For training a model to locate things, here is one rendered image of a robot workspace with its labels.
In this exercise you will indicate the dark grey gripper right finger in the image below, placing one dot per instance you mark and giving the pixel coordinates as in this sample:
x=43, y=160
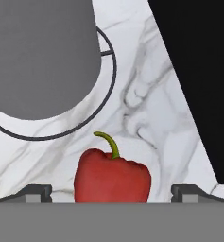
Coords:
x=186, y=192

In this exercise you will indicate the grey round pot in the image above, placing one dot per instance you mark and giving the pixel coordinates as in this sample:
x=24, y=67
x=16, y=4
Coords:
x=41, y=56

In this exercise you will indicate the red bell pepper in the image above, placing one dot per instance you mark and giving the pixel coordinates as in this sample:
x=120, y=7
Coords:
x=112, y=181

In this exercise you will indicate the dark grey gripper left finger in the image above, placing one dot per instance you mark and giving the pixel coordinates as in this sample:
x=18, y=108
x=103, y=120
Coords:
x=37, y=192

